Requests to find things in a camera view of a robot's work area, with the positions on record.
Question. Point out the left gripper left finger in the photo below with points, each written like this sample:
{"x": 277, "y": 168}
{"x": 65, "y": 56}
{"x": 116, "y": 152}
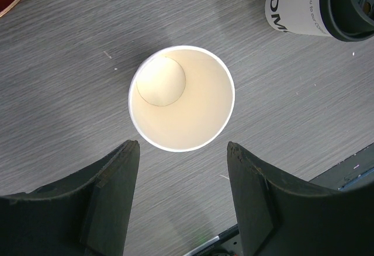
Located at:
{"x": 85, "y": 213}

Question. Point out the white paper cup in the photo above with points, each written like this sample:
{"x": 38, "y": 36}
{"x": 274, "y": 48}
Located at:
{"x": 181, "y": 98}
{"x": 296, "y": 16}

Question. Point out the black cup lid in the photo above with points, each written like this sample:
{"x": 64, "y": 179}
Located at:
{"x": 348, "y": 20}

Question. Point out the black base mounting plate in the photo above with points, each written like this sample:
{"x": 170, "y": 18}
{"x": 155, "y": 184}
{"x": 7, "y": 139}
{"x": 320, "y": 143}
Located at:
{"x": 336, "y": 186}

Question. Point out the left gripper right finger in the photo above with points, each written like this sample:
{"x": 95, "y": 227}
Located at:
{"x": 301, "y": 212}

